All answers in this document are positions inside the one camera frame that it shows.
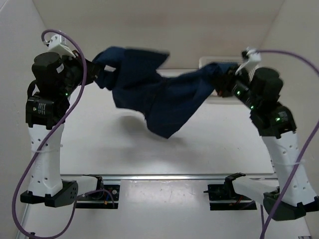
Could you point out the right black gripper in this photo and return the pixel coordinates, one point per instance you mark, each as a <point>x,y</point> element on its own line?
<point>226,78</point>

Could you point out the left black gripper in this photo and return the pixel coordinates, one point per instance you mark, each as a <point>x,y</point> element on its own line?
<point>93,71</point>

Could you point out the dark blue denim trousers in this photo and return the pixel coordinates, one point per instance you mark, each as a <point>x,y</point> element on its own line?
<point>167,103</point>

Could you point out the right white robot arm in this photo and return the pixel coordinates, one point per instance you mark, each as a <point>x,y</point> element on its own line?
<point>294,197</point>

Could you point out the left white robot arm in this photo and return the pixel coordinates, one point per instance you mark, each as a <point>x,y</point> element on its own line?
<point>56,78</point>

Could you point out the white plastic basket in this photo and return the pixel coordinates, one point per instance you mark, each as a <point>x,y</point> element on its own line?
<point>219,74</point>

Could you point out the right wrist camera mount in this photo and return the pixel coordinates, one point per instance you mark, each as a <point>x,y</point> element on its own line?
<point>250,60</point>

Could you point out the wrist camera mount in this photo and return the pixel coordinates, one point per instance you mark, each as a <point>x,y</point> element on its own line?
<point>57,44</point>
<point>250,60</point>

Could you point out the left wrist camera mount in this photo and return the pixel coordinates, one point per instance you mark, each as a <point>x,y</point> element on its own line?
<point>57,44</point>

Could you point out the aluminium front rail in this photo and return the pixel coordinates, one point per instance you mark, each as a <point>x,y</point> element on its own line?
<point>136,177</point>

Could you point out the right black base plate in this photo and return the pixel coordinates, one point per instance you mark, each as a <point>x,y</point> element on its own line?
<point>220,200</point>

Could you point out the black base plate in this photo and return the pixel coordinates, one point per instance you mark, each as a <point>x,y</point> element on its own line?
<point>220,200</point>
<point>102,200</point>

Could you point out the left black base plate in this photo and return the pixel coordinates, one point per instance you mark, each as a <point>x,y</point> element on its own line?
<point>102,200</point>

